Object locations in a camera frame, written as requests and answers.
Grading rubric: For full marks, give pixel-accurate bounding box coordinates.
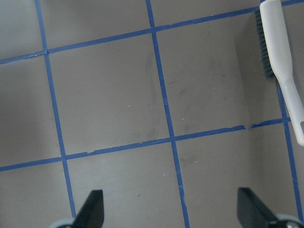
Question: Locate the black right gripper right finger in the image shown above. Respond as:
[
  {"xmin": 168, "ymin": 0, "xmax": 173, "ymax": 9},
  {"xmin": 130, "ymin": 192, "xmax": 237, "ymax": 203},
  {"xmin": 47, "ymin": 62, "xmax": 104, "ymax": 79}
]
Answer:
[{"xmin": 237, "ymin": 187, "xmax": 278, "ymax": 228}]

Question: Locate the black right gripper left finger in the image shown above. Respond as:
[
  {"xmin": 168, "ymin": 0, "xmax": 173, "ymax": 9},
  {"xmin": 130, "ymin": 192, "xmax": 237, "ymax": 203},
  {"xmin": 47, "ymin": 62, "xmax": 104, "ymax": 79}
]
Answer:
[{"xmin": 71, "ymin": 190, "xmax": 105, "ymax": 228}]

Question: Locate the white hand brush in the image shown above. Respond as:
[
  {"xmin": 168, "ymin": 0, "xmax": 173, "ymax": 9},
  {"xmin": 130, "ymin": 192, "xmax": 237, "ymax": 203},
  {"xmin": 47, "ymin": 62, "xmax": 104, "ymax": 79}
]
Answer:
[{"xmin": 254, "ymin": 0, "xmax": 304, "ymax": 146}]

